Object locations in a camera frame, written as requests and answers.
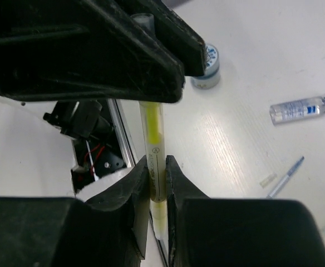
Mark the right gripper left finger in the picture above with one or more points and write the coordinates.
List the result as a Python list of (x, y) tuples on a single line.
[(121, 214)]

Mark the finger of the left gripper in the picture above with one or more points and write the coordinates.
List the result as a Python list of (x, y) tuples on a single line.
[(174, 33), (74, 50)]

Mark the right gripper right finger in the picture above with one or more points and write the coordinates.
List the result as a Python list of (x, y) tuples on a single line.
[(188, 228)]

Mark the yellow gel pen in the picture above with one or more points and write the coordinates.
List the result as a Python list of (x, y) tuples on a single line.
[(153, 130)]

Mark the clear blue gel pen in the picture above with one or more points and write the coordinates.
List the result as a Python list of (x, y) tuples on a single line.
[(285, 179)]

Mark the clear blue spray bottle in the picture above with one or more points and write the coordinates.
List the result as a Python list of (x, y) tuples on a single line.
[(297, 110)]

